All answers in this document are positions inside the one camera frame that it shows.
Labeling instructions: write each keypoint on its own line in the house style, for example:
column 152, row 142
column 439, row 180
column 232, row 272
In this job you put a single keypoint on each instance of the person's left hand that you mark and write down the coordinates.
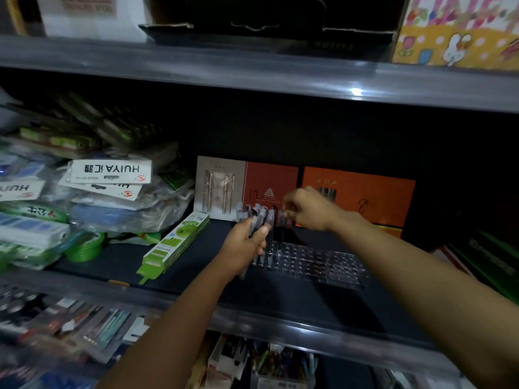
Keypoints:
column 240, row 249

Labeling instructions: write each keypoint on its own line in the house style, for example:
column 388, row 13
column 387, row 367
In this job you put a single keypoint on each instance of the person's right hand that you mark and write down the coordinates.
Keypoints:
column 314, row 208

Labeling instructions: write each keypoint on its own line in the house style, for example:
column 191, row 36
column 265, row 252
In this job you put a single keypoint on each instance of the person's left thumb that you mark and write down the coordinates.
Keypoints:
column 262, row 232

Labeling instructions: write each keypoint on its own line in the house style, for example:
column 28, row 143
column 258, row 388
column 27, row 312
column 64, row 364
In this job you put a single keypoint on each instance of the person's right fingers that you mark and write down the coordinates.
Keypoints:
column 290, row 205

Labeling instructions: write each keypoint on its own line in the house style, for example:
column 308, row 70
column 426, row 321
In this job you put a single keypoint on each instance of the bundle of black pens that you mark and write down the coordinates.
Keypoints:
column 259, row 216

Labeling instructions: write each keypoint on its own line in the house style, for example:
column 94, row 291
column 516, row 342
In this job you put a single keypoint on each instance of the black gel pen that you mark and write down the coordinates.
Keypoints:
column 281, row 221

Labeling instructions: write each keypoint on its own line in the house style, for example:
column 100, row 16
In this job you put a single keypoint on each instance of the person's right forearm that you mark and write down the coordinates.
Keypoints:
column 429, row 287

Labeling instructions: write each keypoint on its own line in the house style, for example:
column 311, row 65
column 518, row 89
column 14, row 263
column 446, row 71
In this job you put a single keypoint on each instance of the person's left forearm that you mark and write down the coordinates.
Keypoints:
column 174, row 332

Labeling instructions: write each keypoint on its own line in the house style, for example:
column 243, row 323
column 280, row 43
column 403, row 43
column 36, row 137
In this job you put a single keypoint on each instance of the red-orange box with triangle logo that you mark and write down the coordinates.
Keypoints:
column 269, row 182

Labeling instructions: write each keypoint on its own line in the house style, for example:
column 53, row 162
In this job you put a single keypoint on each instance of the beige pen gift box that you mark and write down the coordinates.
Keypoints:
column 219, row 186

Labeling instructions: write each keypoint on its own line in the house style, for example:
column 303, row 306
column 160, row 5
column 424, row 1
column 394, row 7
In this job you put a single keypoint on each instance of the clear plastic pen holder tray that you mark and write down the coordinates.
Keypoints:
column 320, row 266

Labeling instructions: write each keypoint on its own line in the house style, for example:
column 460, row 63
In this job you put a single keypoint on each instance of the wide orange pen box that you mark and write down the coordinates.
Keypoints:
column 373, row 196

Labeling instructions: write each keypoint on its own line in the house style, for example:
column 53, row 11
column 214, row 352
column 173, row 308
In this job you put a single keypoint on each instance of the stack of green white packets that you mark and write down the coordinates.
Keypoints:
column 174, row 245

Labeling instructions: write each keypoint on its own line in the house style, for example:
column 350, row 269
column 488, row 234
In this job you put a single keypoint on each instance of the white black packet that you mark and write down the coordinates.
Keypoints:
column 227, row 360

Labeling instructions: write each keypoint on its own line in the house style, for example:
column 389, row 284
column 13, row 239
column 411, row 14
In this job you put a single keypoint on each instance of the box of coloured pens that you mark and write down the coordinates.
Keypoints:
column 282, row 366

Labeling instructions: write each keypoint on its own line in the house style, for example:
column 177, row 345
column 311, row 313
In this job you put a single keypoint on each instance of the grey metal shelf rack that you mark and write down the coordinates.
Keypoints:
column 259, row 70

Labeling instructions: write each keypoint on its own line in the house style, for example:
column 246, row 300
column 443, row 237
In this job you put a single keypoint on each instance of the clear bag with white header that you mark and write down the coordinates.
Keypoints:
column 111, row 170
column 18, row 190
column 115, row 191

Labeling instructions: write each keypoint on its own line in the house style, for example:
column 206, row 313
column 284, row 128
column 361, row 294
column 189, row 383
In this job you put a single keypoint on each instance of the green tape roll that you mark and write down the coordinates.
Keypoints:
column 83, row 250

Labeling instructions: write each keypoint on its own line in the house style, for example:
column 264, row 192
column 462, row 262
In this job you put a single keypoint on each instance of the black cardboard box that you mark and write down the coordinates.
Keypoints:
column 275, row 20

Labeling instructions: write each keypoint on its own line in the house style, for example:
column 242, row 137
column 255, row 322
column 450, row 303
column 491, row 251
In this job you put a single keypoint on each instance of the pile of green stationery packets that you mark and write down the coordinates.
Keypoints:
column 101, row 125

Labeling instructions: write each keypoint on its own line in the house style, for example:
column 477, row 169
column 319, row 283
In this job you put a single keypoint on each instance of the pile of carded pen packets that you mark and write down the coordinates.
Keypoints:
column 77, row 324

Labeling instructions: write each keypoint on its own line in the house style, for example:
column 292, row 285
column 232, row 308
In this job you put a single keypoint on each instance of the pile of dark green packets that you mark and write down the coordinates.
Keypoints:
column 492, row 259

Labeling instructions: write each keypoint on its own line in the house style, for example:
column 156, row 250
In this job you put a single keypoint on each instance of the pile of blue white packets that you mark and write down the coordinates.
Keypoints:
column 28, row 228

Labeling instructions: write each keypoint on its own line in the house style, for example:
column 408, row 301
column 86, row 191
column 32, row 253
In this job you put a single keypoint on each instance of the colourful box with rabbit print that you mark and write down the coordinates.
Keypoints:
column 458, row 34

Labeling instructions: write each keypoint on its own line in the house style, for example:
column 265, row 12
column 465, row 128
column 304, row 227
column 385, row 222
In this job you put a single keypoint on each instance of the white cardboard box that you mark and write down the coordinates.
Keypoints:
column 93, row 18

